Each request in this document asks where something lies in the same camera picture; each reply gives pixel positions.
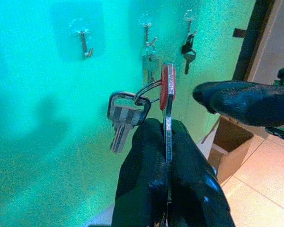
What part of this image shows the silver key ring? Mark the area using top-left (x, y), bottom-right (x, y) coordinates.
top-left (133, 79), bottom-right (163, 106)

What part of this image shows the hanging silver key bunch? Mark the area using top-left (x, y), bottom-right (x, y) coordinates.
top-left (141, 44), bottom-right (160, 85)

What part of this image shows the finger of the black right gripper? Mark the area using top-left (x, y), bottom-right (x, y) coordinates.
top-left (265, 126), bottom-right (284, 144)
top-left (192, 80), bottom-right (284, 127)

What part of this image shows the clear adhesive metal wall hook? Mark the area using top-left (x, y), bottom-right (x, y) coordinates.
top-left (68, 17), bottom-right (96, 59)
top-left (183, 9), bottom-right (199, 36)
top-left (138, 13), bottom-right (158, 48)

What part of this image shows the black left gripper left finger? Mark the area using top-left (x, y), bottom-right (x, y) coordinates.
top-left (111, 118), bottom-right (169, 227)

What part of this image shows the black-headed silver key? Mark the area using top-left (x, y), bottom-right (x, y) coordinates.
top-left (106, 91), bottom-right (151, 154)

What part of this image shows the red-headed silver key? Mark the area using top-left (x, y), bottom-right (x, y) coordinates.
top-left (159, 61), bottom-right (176, 227)

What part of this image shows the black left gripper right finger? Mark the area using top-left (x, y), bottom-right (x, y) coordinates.
top-left (170, 119), bottom-right (237, 227)

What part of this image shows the brown wooden door frame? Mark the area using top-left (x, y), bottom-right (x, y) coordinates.
top-left (231, 0), bottom-right (284, 82)

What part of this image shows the brown cardboard box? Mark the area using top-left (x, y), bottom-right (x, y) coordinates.
top-left (207, 115), bottom-right (254, 185)

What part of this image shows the hanging black-headed key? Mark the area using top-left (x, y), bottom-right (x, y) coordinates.
top-left (183, 49), bottom-right (197, 75)

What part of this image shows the hanging black key fob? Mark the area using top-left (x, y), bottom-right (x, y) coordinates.
top-left (181, 33), bottom-right (196, 55)

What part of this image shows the black door hinge plate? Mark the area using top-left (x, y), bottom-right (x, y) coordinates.
top-left (232, 27), bottom-right (246, 38)

